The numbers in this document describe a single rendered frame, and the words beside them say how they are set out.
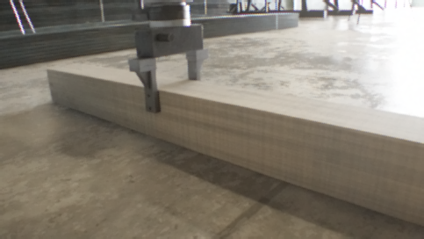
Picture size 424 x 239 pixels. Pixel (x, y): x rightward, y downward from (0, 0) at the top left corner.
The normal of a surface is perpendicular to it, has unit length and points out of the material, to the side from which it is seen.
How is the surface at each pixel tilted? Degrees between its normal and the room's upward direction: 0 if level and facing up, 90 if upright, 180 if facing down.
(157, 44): 90
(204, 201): 0
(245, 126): 90
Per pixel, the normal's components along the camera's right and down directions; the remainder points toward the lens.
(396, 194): -0.65, 0.27
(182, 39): 0.76, 0.18
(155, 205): -0.04, -0.94
